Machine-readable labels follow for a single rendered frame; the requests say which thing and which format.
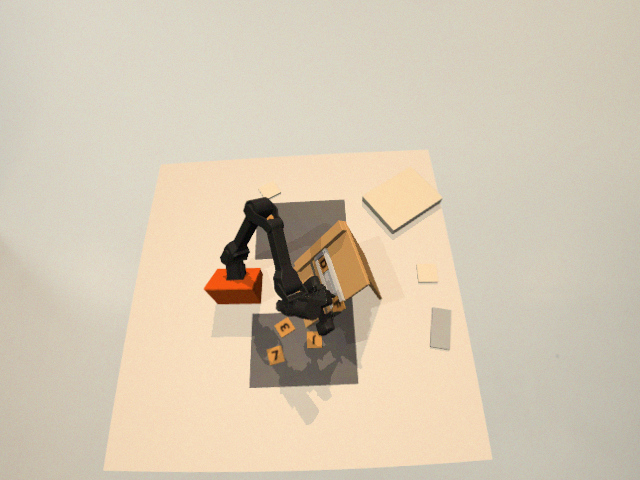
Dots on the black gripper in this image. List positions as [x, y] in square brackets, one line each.
[325, 324]

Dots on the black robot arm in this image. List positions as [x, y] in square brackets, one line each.
[286, 280]

